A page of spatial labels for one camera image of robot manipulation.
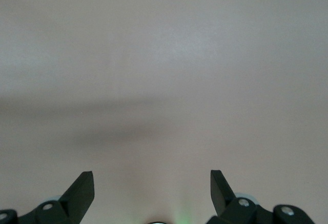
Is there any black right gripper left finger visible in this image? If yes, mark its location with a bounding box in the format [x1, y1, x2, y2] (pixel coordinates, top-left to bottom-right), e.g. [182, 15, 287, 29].
[0, 171, 95, 224]

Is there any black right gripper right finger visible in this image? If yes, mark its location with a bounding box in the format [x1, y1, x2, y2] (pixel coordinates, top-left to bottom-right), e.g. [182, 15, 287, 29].
[206, 170, 315, 224]

